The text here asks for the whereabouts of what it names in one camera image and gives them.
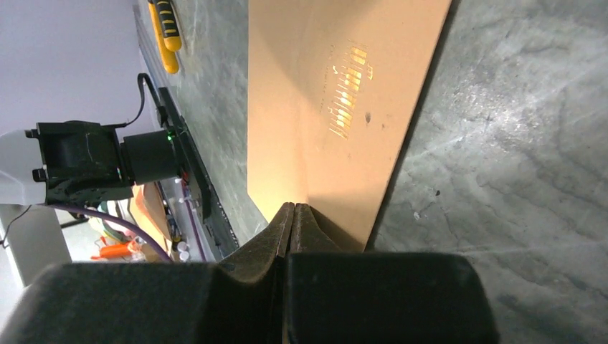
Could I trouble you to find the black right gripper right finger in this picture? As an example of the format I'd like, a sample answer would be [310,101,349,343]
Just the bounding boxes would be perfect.
[285,204,500,343]

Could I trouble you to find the orange object behind table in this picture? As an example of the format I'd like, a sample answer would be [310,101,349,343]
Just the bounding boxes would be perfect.
[90,236,141,260]

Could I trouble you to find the yellow handled pliers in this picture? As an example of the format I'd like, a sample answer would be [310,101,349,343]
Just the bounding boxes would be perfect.
[148,0,182,75]

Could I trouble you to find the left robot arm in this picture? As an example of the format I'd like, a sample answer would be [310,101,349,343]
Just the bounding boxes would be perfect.
[1,121,181,262]

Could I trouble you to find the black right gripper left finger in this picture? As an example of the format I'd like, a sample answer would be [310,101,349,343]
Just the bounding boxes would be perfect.
[1,203,295,343]

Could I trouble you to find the brown paper envelope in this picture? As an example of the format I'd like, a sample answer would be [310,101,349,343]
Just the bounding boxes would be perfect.
[247,1,451,252]

